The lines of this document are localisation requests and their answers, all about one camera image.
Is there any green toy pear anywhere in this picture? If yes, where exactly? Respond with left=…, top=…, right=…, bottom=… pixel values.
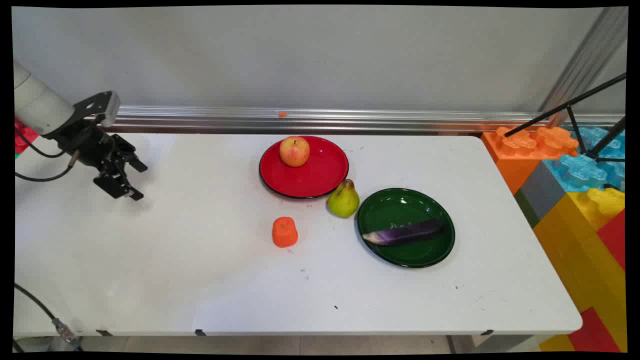
left=327, top=179, right=360, bottom=219

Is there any horizontal aluminium rail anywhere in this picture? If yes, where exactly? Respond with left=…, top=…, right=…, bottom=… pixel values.
left=102, top=104, right=626, bottom=135

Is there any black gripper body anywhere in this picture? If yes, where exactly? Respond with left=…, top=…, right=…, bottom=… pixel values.
left=54, top=120, right=121, bottom=173

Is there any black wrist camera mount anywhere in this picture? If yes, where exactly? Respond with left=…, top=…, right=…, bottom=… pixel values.
left=74, top=90, right=121, bottom=129

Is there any purple toy eggplant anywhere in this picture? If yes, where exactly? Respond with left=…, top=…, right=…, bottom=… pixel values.
left=361, top=218, right=445, bottom=246

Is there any blue giant toy brick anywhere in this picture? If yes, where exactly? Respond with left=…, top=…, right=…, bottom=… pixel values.
left=542, top=126, right=626, bottom=194

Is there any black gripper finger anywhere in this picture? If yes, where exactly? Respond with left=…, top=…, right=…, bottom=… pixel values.
left=93, top=162, right=146, bottom=202
left=112, top=134, right=149, bottom=174

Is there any slanted aluminium profile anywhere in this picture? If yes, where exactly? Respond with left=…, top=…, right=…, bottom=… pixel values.
left=537, top=7, right=629, bottom=128

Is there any black tripod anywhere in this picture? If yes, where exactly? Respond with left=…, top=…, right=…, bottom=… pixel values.
left=504, top=72, right=627, bottom=164

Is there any grey table leg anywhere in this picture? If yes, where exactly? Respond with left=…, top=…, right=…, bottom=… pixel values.
left=446, top=334, right=541, bottom=354

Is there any red yellow toy apple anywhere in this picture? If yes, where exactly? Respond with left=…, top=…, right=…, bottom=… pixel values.
left=279, top=136, right=311, bottom=168

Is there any yellow giant toy brick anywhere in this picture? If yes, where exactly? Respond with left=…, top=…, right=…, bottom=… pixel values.
left=532, top=187, right=628, bottom=352

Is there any red plate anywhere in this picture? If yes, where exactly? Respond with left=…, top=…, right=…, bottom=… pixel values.
left=258, top=135, right=350, bottom=200

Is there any green plate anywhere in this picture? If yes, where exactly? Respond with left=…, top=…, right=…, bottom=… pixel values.
left=356, top=187, right=456, bottom=269

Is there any plain black cable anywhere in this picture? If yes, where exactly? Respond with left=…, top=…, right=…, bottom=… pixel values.
left=15, top=127, right=67, bottom=159

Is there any grey giant toy brick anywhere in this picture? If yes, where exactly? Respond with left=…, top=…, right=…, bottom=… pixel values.
left=514, top=160, right=568, bottom=229

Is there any orange toy carrot chunk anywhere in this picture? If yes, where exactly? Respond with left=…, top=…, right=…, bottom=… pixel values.
left=272, top=216, right=299, bottom=248

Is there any black cable with silver connector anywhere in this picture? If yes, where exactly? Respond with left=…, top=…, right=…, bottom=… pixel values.
left=14, top=150, right=84, bottom=352

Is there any orange giant toy brick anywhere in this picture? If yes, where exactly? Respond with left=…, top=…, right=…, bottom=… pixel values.
left=481, top=125, right=581, bottom=196

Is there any red giant toy brick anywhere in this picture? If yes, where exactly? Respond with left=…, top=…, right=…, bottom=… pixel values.
left=14, top=119, right=41, bottom=155

